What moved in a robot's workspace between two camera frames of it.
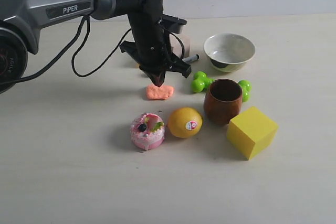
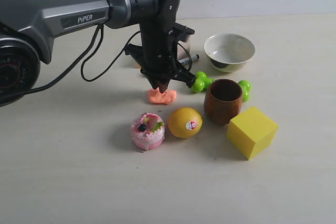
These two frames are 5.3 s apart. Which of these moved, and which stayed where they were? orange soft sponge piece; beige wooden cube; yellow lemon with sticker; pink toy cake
Moved: orange soft sponge piece
Stayed: beige wooden cube; pink toy cake; yellow lemon with sticker
